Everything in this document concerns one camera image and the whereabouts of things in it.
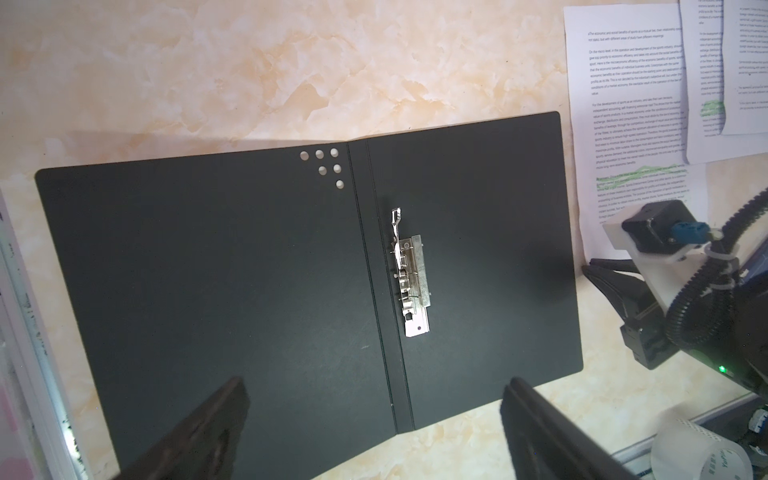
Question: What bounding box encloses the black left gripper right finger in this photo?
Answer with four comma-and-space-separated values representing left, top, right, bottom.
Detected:
500, 377, 636, 479

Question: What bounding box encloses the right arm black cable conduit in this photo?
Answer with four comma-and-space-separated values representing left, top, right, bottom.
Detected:
664, 188, 768, 349

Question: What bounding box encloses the middle printed paper sheet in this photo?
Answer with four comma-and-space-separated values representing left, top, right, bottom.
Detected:
679, 1, 767, 164

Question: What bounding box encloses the white folder with black inside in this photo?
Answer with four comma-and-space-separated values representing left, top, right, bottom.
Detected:
35, 112, 583, 479

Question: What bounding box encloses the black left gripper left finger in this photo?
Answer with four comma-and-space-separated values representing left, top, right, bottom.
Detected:
116, 376, 250, 480

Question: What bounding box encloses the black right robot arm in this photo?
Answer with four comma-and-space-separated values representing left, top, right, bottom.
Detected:
582, 243, 767, 398

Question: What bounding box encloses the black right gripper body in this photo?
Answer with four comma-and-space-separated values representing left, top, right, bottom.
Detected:
620, 294, 680, 369

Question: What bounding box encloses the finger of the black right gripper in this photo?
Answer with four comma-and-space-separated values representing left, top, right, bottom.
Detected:
589, 258, 639, 273
581, 263, 645, 327

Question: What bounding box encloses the clear tape roll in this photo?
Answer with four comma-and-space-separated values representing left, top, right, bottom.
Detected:
651, 416, 754, 480

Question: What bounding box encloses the printed paper sheet green highlight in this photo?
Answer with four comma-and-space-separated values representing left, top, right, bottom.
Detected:
564, 4, 708, 260

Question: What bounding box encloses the right printed paper sheet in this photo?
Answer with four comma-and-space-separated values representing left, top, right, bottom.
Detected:
722, 0, 767, 135

